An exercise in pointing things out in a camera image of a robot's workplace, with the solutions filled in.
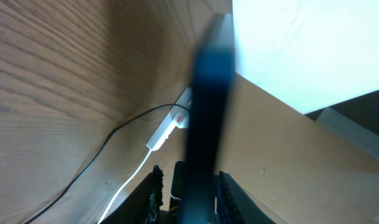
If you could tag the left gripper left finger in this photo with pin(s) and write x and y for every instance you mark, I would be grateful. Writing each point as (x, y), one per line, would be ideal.
(142, 206)

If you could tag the blue smartphone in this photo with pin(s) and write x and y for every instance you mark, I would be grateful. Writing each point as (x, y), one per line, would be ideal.
(213, 69)

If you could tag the white power strip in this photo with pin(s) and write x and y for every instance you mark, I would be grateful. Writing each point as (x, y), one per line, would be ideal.
(177, 117)

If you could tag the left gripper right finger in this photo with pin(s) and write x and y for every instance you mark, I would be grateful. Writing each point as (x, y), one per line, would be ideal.
(234, 206)

